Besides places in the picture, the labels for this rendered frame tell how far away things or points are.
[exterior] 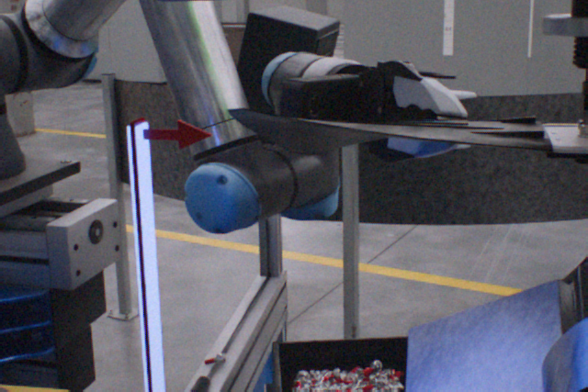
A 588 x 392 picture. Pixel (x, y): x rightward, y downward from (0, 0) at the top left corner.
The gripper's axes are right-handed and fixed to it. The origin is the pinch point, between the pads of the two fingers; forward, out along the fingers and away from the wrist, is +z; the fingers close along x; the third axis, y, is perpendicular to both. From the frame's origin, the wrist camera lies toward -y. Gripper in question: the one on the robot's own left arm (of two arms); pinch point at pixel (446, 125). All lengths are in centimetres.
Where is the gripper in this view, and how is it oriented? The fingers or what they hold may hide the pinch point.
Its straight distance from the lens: 69.1
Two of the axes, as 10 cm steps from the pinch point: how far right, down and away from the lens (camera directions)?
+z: 4.4, 2.1, -8.7
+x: -0.8, 9.8, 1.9
